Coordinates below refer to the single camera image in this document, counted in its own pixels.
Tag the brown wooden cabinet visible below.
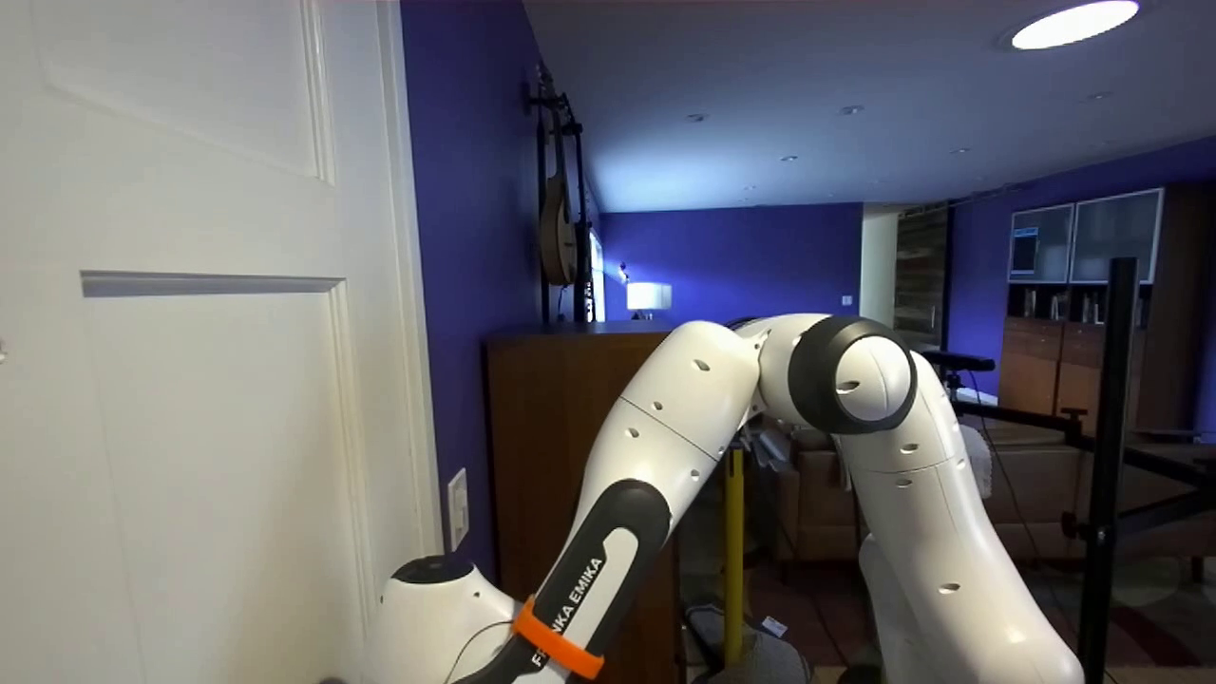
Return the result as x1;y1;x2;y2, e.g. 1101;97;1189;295
482;323;695;684

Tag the white panel door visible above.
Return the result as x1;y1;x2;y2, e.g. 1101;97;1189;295
0;0;397;684

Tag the light wood mandolin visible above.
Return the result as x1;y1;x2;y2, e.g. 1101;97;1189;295
528;73;590;288

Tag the yellow pole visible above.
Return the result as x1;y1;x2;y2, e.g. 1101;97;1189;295
719;439;753;668

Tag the brown couch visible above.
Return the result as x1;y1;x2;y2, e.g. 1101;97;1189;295
773;420;1216;567

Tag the dark bookshelf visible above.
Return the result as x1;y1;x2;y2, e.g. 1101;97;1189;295
894;201;959;354

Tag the grey round base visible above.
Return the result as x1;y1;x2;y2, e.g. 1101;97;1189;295
700;622;813;684

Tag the black metal pole stand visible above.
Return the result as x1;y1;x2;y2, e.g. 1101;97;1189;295
948;253;1216;684

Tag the round ceiling light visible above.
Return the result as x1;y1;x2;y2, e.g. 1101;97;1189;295
1006;0;1144;52

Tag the white light switch plate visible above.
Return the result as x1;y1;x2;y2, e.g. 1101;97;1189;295
444;466;474;551

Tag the orange cable strap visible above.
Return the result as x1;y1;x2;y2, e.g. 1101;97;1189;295
509;599;610;684

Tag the wooden wall cabinet unit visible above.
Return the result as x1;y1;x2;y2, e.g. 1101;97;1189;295
996;185;1216;439

